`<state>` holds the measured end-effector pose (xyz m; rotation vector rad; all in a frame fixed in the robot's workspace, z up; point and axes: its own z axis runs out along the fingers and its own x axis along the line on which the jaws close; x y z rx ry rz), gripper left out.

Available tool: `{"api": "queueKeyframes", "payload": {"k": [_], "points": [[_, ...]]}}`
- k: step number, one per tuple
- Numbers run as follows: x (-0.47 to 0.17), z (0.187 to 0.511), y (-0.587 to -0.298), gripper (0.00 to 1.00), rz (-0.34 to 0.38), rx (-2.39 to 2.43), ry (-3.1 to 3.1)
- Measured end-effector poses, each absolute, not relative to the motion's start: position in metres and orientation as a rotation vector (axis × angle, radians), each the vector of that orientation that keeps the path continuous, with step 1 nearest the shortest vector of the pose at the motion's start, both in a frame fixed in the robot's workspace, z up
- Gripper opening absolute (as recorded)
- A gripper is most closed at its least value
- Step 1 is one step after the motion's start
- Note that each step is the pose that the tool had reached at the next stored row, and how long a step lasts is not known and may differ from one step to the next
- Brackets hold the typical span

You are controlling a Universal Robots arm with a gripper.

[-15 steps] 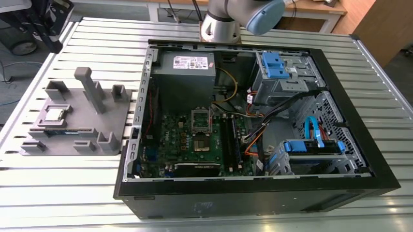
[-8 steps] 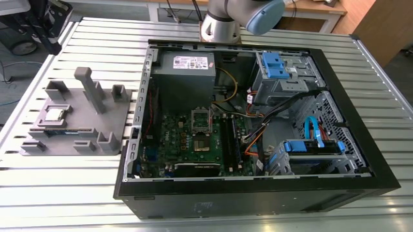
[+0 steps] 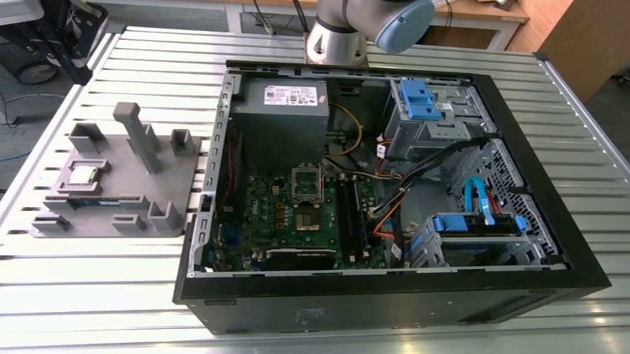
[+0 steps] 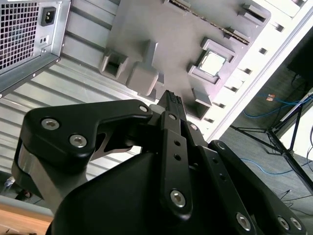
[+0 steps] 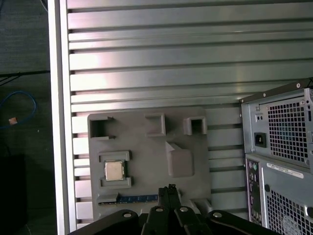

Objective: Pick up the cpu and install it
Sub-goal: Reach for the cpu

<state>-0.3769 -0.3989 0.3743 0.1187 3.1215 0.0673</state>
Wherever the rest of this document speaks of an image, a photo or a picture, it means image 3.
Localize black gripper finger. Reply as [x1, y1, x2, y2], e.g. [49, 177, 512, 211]
[72, 0, 110, 86]
[26, 6, 84, 85]

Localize silver CPU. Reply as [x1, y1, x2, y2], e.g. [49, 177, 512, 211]
[66, 164, 100, 185]

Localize metal socket cover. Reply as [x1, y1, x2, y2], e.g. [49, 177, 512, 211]
[290, 161, 327, 204]

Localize CPU socket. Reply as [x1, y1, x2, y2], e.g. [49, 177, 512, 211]
[293, 204, 329, 234]

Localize grey parts rack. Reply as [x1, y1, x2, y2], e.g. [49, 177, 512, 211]
[28, 102, 204, 239]

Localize RAM stick with blue label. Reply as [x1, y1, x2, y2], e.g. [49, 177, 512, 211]
[61, 198, 126, 209]

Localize grey power supply unit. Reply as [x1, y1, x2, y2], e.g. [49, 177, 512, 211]
[230, 78, 329, 165]

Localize green motherboard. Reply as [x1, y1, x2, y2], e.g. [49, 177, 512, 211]
[210, 173, 395, 271]

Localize blue plastic drive latch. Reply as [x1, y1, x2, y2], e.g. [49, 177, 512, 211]
[409, 103, 443, 122]
[399, 79, 435, 108]

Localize black RAM slot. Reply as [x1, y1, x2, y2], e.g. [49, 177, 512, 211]
[351, 176, 372, 261]
[337, 176, 359, 262]

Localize black graphics card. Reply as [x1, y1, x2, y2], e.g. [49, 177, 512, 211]
[264, 247, 340, 270]

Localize grey metal drive cage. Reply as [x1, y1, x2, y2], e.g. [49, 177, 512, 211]
[381, 77, 499, 160]

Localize wooden desk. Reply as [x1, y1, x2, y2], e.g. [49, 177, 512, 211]
[421, 0, 531, 52]

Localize empty blue disk carrier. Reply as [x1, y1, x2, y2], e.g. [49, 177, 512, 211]
[403, 221, 447, 268]

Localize black PC case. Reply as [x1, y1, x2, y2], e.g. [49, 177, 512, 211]
[170, 58, 612, 336]

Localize hard disk in blue carrier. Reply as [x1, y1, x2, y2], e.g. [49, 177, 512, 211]
[431, 213, 525, 237]

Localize grey metal disk bay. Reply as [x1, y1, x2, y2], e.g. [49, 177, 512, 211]
[400, 212, 567, 269]

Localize wooden cabinet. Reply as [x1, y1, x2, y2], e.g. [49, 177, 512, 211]
[505, 0, 630, 103]

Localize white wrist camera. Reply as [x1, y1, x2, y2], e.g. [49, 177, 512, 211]
[0, 0, 46, 26]

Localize black cable silver plug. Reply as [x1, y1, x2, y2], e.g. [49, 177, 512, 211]
[252, 0, 276, 37]

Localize thin red wire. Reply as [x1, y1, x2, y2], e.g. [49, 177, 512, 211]
[218, 132, 245, 217]

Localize yellow wire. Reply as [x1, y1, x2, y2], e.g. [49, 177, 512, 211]
[324, 103, 364, 159]

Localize grey white wire bundle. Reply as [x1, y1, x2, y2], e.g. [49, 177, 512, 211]
[321, 156, 403, 181]

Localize red orange power wires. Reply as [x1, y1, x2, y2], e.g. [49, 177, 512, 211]
[373, 134, 400, 181]

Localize black wire bundle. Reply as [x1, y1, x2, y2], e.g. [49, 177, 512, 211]
[371, 136, 496, 218]

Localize orange wire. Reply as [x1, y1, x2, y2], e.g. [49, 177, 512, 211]
[371, 206, 403, 240]

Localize blue flat wire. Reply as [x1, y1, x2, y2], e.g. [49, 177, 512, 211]
[461, 176, 496, 226]

